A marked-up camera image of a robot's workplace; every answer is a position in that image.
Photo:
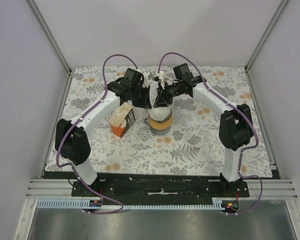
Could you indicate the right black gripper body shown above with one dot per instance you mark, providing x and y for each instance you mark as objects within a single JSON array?
[{"x": 167, "y": 95}]

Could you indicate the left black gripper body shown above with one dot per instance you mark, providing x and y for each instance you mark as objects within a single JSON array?
[{"x": 140, "y": 96}]

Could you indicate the single white paper filter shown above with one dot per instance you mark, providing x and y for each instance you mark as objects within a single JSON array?
[{"x": 159, "y": 114}]

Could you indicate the wooden dripper ring holder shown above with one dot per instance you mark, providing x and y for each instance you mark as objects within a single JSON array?
[{"x": 160, "y": 125}]

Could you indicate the glass coffee server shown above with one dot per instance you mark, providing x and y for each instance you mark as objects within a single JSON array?
[{"x": 154, "y": 131}]

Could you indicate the orange coffee filter box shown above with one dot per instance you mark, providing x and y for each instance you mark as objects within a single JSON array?
[{"x": 120, "y": 132}]

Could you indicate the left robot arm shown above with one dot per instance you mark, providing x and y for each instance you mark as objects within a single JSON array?
[{"x": 71, "y": 138}]

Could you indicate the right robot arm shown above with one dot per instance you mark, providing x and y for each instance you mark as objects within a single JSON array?
[{"x": 235, "y": 122}]

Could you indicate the stack of paper filters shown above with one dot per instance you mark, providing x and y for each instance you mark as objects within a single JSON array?
[{"x": 118, "y": 117}]

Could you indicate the floral table mat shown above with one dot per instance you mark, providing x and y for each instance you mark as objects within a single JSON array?
[{"x": 191, "y": 147}]

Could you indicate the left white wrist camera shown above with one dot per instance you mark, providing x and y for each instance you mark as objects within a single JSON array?
[{"x": 147, "y": 76}]

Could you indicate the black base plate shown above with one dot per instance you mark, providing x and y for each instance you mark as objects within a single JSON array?
[{"x": 167, "y": 189}]

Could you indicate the white slotted cable duct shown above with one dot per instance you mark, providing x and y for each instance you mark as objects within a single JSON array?
[{"x": 90, "y": 204}]

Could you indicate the aluminium frame rail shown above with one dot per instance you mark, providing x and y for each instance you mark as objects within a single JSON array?
[{"x": 273, "y": 189}]

